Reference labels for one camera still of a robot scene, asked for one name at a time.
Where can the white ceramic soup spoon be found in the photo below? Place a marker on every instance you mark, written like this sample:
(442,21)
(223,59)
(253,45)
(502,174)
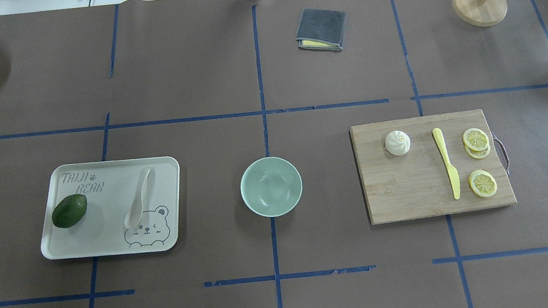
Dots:
(140,199)

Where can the light green bowl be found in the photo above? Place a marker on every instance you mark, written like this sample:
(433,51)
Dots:
(271,187)

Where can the white steamed bun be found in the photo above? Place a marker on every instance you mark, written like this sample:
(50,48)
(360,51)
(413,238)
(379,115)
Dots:
(397,143)

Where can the grey folded cloth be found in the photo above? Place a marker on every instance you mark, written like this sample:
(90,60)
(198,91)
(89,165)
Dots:
(321,30)

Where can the wooden cutting board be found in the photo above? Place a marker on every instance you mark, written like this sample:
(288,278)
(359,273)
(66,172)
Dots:
(416,185)

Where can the white bear serving tray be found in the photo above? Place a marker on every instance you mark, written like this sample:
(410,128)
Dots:
(110,188)

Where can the yellow plastic knife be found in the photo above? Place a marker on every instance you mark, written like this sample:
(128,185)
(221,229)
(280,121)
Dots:
(453,173)

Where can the upper lemon slice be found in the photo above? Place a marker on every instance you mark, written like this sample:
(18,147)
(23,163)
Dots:
(475,139)

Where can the hidden lemon slice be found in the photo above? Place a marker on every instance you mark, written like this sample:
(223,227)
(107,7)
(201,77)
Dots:
(479,154)

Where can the lower lemon slice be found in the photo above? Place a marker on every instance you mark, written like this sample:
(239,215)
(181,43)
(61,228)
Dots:
(482,183)

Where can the green avocado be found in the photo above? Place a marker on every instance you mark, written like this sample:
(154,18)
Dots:
(70,211)

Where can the cutting board metal handle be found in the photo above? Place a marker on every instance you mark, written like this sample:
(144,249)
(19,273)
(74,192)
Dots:
(503,152)

